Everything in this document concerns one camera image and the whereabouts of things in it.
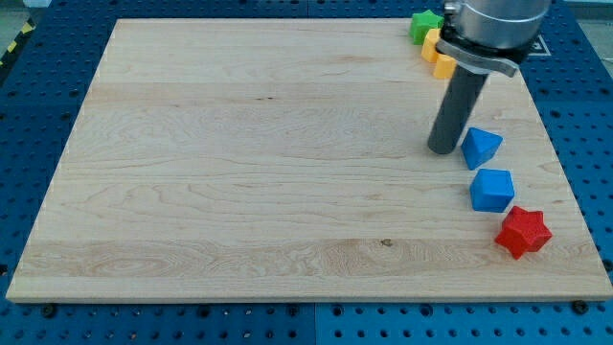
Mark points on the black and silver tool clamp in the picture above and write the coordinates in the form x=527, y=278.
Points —
x=486, y=51

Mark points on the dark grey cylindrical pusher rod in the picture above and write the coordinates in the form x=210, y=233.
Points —
x=459, y=99

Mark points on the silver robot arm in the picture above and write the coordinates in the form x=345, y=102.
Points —
x=521, y=17

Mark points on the blue cube block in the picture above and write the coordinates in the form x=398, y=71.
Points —
x=491, y=190

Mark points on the yellow block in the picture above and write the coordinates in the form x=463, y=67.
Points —
x=443, y=65

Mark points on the green star block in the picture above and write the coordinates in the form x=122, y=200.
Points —
x=422, y=23

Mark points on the blue triangular prism block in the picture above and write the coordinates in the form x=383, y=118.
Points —
x=479, y=146

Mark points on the red star block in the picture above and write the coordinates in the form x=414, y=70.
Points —
x=523, y=231

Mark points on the black bolt front right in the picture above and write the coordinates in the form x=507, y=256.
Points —
x=580, y=307

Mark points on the black bolt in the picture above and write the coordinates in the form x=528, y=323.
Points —
x=580, y=307
x=48, y=311

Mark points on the light wooden board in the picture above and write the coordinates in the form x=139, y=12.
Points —
x=271, y=160

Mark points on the black bolt front left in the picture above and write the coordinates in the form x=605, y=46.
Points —
x=48, y=311

